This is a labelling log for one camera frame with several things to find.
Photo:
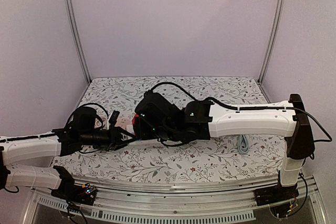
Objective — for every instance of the left aluminium frame post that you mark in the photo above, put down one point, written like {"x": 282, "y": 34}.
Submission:
{"x": 77, "y": 41}

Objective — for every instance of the aluminium table edge rail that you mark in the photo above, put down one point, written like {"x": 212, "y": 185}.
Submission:
{"x": 218, "y": 202}

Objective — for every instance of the aluminium frame post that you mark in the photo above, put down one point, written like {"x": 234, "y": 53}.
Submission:
{"x": 77, "y": 41}
{"x": 271, "y": 41}

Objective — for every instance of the white power strip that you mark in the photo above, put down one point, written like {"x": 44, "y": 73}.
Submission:
{"x": 125, "y": 124}

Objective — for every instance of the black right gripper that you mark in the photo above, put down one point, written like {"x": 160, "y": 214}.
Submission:
{"x": 138, "y": 128}

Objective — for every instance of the right aluminium frame post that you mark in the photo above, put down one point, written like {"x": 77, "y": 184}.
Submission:
{"x": 271, "y": 41}

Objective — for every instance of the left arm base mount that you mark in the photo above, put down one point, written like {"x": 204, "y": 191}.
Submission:
{"x": 68, "y": 190}

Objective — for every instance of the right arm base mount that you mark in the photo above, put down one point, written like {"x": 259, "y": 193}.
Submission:
{"x": 274, "y": 194}

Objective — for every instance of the floral tablecloth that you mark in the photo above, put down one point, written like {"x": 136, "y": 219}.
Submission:
{"x": 216, "y": 160}

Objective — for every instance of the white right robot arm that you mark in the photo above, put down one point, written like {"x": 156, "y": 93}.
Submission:
{"x": 156, "y": 117}

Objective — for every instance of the red cube adapter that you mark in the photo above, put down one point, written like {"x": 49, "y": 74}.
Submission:
{"x": 134, "y": 121}

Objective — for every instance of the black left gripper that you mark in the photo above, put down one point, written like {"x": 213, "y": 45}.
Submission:
{"x": 115, "y": 142}

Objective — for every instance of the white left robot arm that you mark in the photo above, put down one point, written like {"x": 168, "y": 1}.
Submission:
{"x": 84, "y": 127}

